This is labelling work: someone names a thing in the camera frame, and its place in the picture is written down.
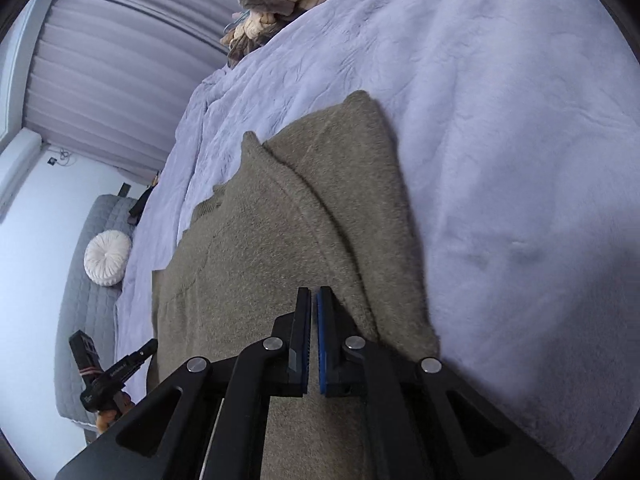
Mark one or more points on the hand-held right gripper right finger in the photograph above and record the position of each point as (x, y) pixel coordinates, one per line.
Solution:
(323, 340)

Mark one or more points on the brown knit sweater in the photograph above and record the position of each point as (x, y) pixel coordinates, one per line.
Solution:
(280, 240)

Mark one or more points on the white window frame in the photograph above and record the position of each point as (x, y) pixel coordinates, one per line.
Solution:
(17, 160)

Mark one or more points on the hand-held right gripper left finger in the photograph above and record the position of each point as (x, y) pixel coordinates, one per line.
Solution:
(301, 340)

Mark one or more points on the white round pleated pillow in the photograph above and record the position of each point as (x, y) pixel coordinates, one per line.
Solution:
(107, 258)

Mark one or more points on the black object on headboard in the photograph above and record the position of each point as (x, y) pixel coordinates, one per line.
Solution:
(142, 205)

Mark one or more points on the lilac fleece blanket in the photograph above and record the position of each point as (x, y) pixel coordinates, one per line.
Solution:
(500, 160)

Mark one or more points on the cream and blue striped garment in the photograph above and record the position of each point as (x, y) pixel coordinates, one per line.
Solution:
(250, 27)

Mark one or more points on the pale pleated curtain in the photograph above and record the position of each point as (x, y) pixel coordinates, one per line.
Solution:
(125, 60)

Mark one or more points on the grey quilted headboard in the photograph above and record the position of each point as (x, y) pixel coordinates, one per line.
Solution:
(87, 320)

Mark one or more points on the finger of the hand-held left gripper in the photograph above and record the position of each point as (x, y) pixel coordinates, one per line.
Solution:
(142, 352)

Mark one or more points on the person's left hand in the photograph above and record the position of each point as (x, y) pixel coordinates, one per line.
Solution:
(107, 420)

